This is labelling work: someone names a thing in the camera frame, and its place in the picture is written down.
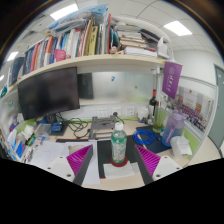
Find grey metal stand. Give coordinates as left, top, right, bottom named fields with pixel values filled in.
left=88, top=115, right=118, bottom=141

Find white paper napkin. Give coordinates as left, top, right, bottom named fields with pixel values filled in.
left=102, top=161, right=141, bottom=180

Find small blue box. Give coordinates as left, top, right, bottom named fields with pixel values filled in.
left=49, top=121, right=64, bottom=133

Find wall shelf with books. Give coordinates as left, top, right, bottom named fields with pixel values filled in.
left=9, top=4, right=174, bottom=88

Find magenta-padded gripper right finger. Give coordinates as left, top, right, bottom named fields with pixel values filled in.
left=132, top=143, right=183, bottom=186

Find dark wine bottle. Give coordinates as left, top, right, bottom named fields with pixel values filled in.
left=148, top=89, right=158, bottom=118

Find purple hanging pennant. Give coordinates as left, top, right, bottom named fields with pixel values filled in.
left=161, top=60, right=183, bottom=100

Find ceiling lights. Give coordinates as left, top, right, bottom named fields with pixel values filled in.
left=6, top=3, right=194, bottom=63

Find crumpled white tissue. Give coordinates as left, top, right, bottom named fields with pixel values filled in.
left=170, top=134, right=193, bottom=158

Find clear plastic box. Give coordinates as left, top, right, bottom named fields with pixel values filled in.
left=34, top=123, right=53, bottom=136

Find black computer monitor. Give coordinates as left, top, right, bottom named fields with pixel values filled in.
left=17, top=66, right=81, bottom=121

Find photo poster board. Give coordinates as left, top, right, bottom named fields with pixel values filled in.
left=173, top=85, right=214, bottom=134

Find green-labelled clear drink bottle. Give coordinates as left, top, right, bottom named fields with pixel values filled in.
left=110, top=121, right=128, bottom=165

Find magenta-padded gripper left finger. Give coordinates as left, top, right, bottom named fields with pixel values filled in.
left=43, top=143, right=95, bottom=187

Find coiled blue cable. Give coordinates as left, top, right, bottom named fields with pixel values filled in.
left=132, top=129, right=161, bottom=147

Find purple translucent water jug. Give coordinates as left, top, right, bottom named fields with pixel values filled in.
left=161, top=110, right=186, bottom=148

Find white round jar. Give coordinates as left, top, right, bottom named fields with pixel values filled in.
left=137, top=105, right=150, bottom=122

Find black wall panel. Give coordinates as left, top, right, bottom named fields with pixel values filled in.
left=77, top=73, right=94, bottom=100

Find glass with green plant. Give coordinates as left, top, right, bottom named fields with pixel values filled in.
left=152, top=108, right=168, bottom=134

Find black tangled cable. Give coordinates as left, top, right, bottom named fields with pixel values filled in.
left=56, top=113, right=91, bottom=139

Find white wall power socket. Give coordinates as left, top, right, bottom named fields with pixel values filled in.
left=111, top=106, right=123, bottom=117
left=96, top=106, right=109, bottom=118
left=124, top=105, right=135, bottom=117

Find handwritten white paper sheet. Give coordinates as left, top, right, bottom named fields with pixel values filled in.
left=29, top=140, right=68, bottom=169

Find black desk mat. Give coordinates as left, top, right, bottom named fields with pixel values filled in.
left=54, top=124, right=173, bottom=179

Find grey door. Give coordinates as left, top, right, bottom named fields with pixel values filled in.
left=208, top=64, right=224, bottom=149

